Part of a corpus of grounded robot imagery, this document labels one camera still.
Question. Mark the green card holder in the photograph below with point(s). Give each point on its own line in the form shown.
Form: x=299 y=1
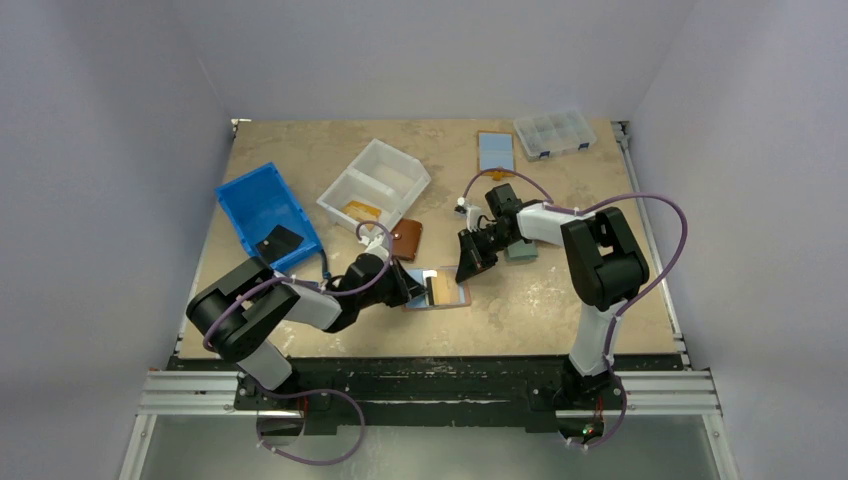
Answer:
x=521 y=251

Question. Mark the blue handled wire cutters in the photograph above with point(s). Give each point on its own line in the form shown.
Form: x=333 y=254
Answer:
x=320 y=286

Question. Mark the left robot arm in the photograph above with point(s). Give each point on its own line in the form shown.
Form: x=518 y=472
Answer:
x=238 y=313

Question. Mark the gold card in holder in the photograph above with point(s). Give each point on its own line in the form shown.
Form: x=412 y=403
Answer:
x=445 y=289

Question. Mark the aluminium frame rail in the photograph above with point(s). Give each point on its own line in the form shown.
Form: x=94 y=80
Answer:
x=188 y=427

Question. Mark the orange open card holder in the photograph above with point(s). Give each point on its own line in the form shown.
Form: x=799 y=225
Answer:
x=495 y=152

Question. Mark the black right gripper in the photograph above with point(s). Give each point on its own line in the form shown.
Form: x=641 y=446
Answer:
x=482 y=239

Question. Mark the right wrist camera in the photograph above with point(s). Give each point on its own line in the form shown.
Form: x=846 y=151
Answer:
x=471 y=213

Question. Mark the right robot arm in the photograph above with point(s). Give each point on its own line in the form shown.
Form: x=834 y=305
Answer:
x=606 y=266

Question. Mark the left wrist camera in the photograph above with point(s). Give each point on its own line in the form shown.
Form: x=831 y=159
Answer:
x=378 y=246

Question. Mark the gold credit card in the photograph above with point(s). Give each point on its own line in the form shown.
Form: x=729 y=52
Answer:
x=360 y=212

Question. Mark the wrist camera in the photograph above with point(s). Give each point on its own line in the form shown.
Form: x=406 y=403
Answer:
x=471 y=213
x=378 y=246

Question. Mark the black card holder in bin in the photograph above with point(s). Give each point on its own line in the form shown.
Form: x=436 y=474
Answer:
x=279 y=243

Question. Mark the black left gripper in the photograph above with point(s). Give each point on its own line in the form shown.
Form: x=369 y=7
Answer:
x=413 y=288

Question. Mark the clear plastic organizer box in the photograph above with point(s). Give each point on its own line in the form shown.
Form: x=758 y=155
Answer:
x=554 y=134

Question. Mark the blue plastic bin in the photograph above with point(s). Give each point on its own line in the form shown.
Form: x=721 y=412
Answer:
x=258 y=201

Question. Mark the brown leather card holder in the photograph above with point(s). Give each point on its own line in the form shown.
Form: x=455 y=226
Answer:
x=406 y=238

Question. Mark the white double compartment bin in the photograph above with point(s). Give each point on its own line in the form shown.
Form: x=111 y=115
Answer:
x=380 y=177

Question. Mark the black mounting base plate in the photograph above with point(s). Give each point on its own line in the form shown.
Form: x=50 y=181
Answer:
x=448 y=391

